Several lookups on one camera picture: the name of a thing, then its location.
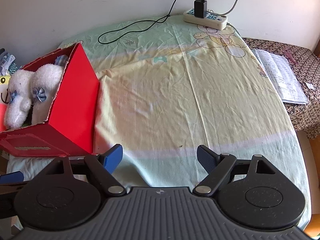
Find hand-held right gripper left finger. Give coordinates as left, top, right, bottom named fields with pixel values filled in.
left=37, top=144, right=127, bottom=197

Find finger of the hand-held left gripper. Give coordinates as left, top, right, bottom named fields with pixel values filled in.
left=0, top=171, right=25, bottom=219

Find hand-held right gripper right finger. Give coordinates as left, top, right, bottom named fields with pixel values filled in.
left=194, top=144, right=287, bottom=197

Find yellow plush tiger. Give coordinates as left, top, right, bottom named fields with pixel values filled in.
left=0, top=75, right=10, bottom=132

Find red cardboard box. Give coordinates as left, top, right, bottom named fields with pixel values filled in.
left=0, top=42, right=100, bottom=158

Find white plush rabbit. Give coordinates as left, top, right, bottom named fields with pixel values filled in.
left=4, top=55, right=69, bottom=128

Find bear print cloth covered desktop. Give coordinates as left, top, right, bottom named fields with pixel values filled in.
left=6, top=15, right=312, bottom=230

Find green striped cloth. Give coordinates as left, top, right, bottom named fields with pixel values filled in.
left=0, top=49, right=20, bottom=77

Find brown floral cloth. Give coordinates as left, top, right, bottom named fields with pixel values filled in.
left=241, top=37, right=320, bottom=140

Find white paper sheets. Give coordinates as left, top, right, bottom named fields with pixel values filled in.
left=251, top=48, right=309, bottom=105

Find wooden furniture edge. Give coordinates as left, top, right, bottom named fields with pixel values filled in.
left=305, top=214, right=320, bottom=240

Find cream power strip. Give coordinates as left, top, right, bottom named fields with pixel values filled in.
left=184, top=8, right=228, bottom=31

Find black charger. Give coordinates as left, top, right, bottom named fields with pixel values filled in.
left=194, top=0, right=208, bottom=18

